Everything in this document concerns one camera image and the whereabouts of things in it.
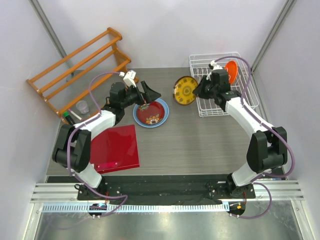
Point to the white pink pen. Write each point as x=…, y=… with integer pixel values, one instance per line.
x=75, y=115

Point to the light blue plate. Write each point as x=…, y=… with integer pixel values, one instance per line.
x=166, y=115

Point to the green highlighter marker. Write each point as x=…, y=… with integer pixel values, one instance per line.
x=68, y=118

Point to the yellow patterned plate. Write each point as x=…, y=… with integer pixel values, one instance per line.
x=183, y=90

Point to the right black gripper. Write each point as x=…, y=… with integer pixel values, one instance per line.
x=199, y=91

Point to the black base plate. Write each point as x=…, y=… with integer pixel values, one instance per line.
x=174, y=190

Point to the aluminium rail frame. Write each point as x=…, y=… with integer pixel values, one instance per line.
x=278, y=190

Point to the orange wooden rack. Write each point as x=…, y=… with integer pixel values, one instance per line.
x=121, y=59

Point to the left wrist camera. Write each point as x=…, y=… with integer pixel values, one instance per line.
x=129, y=78

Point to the red floral plate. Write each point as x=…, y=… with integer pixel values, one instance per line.
x=151, y=113

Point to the white slotted cable duct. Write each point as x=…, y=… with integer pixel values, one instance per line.
x=103, y=208

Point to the orange plate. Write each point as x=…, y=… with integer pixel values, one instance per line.
x=232, y=69

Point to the red acrylic board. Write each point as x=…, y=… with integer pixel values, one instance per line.
x=115, y=149

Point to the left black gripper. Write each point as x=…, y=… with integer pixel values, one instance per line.
x=149, y=94

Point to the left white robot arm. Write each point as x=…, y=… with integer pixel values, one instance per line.
x=72, y=149

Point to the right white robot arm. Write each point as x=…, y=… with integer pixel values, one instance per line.
x=267, y=147

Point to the clear plastic cup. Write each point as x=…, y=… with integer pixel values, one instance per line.
x=82, y=107

